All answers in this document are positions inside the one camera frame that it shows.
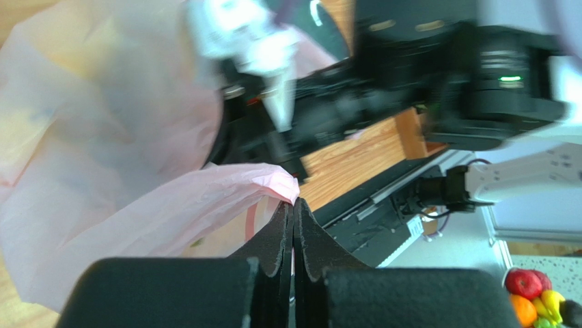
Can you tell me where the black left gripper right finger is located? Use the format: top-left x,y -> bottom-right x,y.
293,199 -> 520,328

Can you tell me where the wooden compartment tray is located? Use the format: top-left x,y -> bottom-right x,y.
393,107 -> 447,160

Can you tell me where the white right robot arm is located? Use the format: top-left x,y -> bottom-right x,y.
208,1 -> 572,181

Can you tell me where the pink plastic bag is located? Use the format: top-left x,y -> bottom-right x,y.
0,0 -> 346,315

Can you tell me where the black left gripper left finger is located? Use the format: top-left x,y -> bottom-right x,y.
57,202 -> 293,327

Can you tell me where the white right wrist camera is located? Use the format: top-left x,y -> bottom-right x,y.
186,1 -> 298,132

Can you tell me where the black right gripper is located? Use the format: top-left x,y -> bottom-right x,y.
213,61 -> 430,181

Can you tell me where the fake fruit pile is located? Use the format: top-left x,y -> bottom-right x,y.
502,267 -> 581,327

